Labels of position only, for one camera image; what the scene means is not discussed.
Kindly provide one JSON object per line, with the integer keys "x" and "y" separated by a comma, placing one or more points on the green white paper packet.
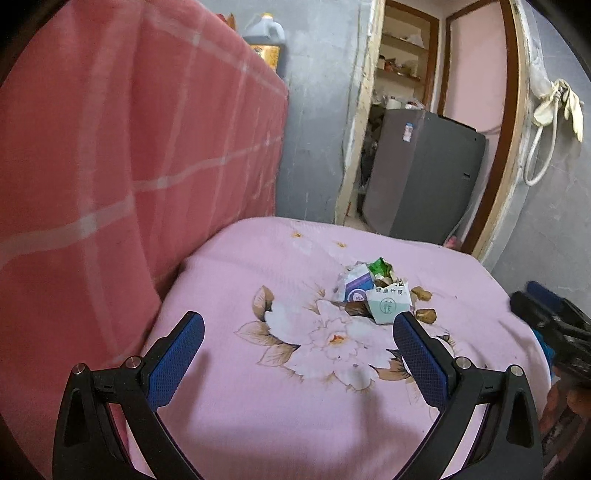
{"x": 388, "y": 307}

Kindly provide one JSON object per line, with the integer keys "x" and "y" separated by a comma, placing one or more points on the cream rubber gloves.
{"x": 572, "y": 106}

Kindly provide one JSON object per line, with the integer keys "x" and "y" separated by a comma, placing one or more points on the wooden door frame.
{"x": 358, "y": 138}

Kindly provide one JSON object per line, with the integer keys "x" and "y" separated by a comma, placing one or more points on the brown nut shell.
{"x": 421, "y": 293}
{"x": 425, "y": 315}

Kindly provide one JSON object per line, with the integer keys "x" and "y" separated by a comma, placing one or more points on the red checked towel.
{"x": 115, "y": 161}

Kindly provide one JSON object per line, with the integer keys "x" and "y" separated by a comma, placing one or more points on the person's right hand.
{"x": 579, "y": 400}

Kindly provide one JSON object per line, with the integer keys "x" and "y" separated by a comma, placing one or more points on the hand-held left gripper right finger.
{"x": 420, "y": 360}

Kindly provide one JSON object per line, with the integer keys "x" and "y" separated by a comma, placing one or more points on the wooden shelf unit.
{"x": 401, "y": 46}

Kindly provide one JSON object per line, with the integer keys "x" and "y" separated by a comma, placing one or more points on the white purple paper carton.
{"x": 358, "y": 284}

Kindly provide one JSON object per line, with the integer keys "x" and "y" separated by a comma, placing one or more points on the clear plastic bag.
{"x": 539, "y": 69}

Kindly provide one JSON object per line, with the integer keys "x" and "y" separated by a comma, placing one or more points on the green wrapper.
{"x": 379, "y": 266}

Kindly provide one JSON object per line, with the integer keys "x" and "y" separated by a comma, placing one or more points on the large oil jug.
{"x": 268, "y": 55}

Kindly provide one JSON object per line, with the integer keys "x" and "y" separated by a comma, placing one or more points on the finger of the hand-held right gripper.
{"x": 540, "y": 311}
{"x": 561, "y": 300}

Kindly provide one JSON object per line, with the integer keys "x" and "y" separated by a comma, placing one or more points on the pink floral blanket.
{"x": 258, "y": 406}

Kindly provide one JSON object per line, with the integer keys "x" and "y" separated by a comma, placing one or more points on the grey washing machine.
{"x": 415, "y": 184}

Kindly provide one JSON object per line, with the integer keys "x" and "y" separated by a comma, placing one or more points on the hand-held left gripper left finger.
{"x": 178, "y": 360}

